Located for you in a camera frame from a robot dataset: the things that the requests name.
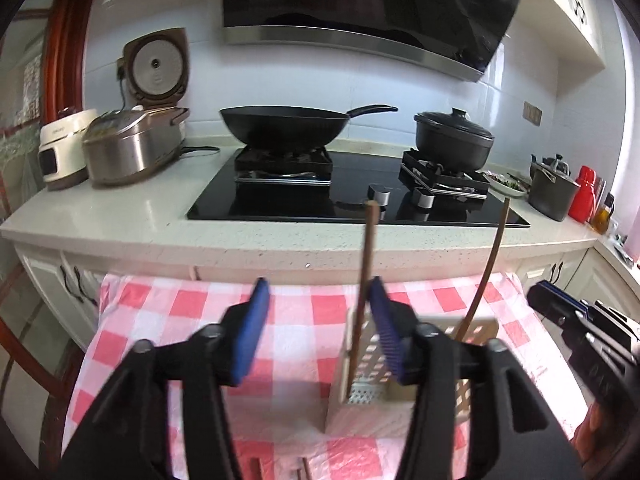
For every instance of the black wok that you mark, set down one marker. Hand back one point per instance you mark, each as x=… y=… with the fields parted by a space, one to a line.
x=285 y=125

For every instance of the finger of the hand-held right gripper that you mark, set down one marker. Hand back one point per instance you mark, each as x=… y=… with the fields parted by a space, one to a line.
x=550 y=297

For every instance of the black range hood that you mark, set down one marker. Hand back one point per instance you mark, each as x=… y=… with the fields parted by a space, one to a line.
x=350 y=0

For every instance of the red bottle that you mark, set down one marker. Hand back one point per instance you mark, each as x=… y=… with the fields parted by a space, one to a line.
x=582 y=200

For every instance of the brown wooden chopstick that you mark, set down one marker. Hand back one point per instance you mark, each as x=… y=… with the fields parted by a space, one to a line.
x=367 y=245
x=492 y=260
x=305 y=469

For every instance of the grey stock pot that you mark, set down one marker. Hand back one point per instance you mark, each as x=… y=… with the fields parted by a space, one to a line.
x=552 y=195

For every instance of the black burner grate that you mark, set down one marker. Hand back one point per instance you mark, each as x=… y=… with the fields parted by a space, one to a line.
x=280 y=162
x=450 y=180

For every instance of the wall switch plate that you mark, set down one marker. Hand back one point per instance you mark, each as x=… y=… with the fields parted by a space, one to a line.
x=532 y=113

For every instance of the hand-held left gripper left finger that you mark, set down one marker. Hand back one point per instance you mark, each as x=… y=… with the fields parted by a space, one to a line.
x=252 y=330

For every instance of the person's right hand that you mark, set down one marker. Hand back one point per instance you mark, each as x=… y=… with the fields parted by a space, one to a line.
x=586 y=432

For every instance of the black cooking pot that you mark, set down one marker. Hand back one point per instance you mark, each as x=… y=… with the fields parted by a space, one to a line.
x=450 y=150

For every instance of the black pot lid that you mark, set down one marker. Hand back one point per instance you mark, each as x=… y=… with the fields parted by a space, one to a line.
x=452 y=122

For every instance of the oil bottle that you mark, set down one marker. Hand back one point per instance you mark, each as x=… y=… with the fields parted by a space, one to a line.
x=602 y=217

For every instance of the red white checkered tablecloth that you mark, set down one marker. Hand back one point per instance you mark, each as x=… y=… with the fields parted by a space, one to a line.
x=300 y=320

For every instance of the red wooden glass door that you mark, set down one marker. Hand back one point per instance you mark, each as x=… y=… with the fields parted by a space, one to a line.
x=65 y=60

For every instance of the open steel rice cooker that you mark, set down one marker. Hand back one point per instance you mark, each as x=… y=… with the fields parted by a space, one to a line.
x=130 y=150

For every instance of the white perforated plastic basket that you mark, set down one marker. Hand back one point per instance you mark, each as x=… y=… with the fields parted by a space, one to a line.
x=336 y=400

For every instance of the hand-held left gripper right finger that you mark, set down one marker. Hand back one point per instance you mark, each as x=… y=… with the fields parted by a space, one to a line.
x=382 y=325

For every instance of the black glass gas cooktop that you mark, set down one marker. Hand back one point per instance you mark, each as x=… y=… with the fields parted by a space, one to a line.
x=300 y=200

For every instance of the plate with food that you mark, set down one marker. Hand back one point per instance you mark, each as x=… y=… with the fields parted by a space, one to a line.
x=507 y=186

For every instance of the silver cooktop knob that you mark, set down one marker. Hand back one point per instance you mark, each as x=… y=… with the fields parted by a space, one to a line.
x=380 y=195
x=424 y=199

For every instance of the white kitchen appliance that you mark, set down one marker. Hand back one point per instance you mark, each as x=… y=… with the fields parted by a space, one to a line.
x=62 y=150

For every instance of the white wall cabinet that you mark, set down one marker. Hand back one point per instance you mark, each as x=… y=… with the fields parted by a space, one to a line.
x=565 y=10

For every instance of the white base cabinet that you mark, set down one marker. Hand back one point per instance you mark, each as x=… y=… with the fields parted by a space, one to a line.
x=595 y=275
x=45 y=280

